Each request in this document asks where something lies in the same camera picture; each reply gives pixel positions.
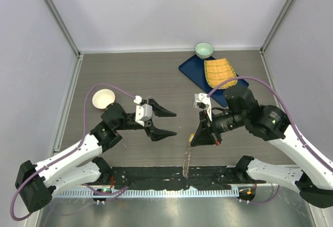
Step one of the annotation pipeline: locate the purple cable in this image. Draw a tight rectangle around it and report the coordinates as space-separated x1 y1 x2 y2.
207 75 333 173
10 83 137 222

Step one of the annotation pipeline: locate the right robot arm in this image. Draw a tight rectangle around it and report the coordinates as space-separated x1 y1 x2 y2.
190 86 332 208

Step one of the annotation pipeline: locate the silver keyring chain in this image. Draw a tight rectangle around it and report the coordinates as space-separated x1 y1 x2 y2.
183 143 193 179

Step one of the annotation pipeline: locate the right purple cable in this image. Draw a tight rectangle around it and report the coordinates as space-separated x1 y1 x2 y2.
207 75 333 173

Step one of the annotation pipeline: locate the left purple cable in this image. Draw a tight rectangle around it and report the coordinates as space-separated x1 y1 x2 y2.
10 83 137 222

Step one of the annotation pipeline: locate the dark blue tray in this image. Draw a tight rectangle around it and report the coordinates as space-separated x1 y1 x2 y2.
178 55 250 107

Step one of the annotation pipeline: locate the yellow key tag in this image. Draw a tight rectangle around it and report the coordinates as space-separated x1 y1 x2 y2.
188 134 195 143

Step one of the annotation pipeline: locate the yellow woven bamboo tray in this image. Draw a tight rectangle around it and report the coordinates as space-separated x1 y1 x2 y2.
203 58 237 88

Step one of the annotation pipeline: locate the slotted cable duct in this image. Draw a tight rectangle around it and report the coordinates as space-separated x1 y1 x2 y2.
55 187 239 198

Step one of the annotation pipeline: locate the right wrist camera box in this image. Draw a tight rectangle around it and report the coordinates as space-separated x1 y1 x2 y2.
193 93 212 121

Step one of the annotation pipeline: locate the red white bowl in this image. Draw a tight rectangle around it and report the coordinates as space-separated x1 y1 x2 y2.
92 89 116 110

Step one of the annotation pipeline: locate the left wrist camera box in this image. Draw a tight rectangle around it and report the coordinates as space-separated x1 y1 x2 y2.
134 95 152 127

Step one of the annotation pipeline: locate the pale green bowl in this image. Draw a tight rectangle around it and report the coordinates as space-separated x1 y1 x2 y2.
194 42 214 59

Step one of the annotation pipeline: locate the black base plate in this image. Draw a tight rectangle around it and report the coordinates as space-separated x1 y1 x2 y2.
80 166 266 191

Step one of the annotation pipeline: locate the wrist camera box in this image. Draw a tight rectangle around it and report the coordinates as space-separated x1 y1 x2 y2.
134 95 152 127
193 93 212 121

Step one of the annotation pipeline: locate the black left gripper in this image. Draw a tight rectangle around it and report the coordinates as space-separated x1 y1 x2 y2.
114 99 176 140

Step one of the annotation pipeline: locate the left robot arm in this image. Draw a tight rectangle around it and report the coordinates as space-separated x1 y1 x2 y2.
14 96 176 213

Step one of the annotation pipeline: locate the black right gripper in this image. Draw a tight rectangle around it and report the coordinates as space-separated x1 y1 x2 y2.
191 107 248 145

